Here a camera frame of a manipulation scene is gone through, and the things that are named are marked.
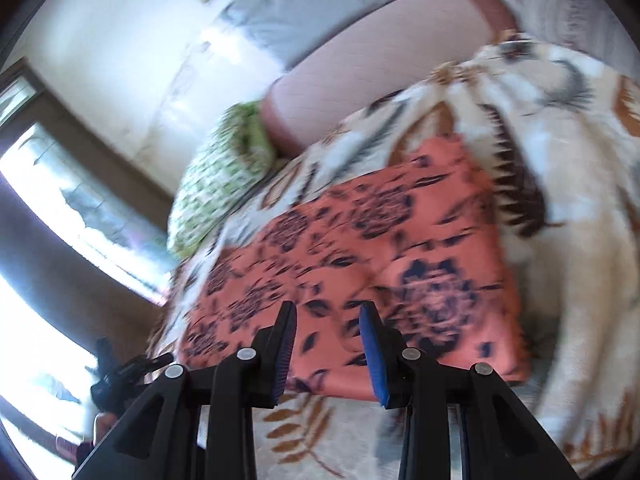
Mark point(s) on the green white patterned pillow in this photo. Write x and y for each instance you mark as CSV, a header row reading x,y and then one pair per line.
x,y
215,180

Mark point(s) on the pink pillow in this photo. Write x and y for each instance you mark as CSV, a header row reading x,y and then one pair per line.
x,y
360,65

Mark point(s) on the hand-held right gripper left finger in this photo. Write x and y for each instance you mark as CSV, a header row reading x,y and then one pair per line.
x,y
280,360

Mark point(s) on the window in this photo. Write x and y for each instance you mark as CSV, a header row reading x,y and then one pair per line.
x,y
55,190

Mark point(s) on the grey quilted cloth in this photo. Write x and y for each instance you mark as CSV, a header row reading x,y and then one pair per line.
x,y
585,5

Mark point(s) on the cream brown printed blanket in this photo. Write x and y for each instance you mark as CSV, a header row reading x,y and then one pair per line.
x,y
560,170

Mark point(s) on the orange floral cloth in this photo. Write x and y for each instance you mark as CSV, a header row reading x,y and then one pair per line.
x,y
380,240

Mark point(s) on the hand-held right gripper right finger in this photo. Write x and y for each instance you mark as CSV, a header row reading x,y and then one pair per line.
x,y
374,355

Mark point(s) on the grey pillow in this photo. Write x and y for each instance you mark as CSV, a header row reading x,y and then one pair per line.
x,y
310,5

